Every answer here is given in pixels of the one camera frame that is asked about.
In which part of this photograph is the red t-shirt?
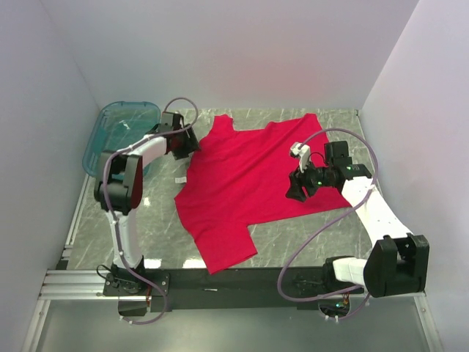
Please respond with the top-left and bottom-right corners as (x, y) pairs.
(174, 114), (349, 274)

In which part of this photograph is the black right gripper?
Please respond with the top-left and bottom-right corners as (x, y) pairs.
(285, 155), (333, 202)

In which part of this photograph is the aluminium frame rail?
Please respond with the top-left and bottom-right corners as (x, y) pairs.
(21, 172), (155, 352)

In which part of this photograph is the black base beam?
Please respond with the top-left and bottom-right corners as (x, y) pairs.
(102, 267), (367, 313)

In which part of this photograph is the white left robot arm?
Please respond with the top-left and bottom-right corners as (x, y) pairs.
(94, 111), (200, 295)

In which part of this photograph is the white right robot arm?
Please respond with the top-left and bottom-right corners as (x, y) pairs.
(287, 141), (429, 298)

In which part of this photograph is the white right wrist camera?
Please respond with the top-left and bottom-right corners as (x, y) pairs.
(290, 142), (311, 173)

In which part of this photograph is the teal transparent plastic bin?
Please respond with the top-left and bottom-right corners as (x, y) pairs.
(82, 101), (160, 177)

